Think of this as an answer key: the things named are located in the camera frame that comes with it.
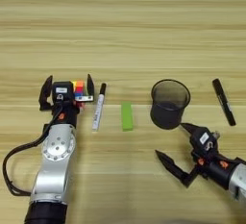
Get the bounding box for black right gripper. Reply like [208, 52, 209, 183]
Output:
[155, 122, 239, 191]

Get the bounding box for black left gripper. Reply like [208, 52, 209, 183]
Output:
[38, 73, 95, 130]

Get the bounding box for black mesh pen cup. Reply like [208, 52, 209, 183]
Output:
[150, 79, 192, 131]

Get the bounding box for black marker pen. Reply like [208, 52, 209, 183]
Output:
[211, 78, 237, 127]

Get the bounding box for green rectangular block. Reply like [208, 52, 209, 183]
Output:
[120, 102, 135, 133]

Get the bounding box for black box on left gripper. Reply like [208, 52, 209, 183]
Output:
[51, 81, 75, 105]

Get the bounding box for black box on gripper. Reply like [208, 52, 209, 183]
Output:
[51, 81, 75, 105]
[189, 126, 221, 154]

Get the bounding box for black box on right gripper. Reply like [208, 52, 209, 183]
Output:
[189, 126, 221, 154]

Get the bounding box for white marker with black cap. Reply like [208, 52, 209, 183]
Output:
[91, 82, 108, 133]

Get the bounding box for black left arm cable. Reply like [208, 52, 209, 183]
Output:
[2, 105, 63, 197]

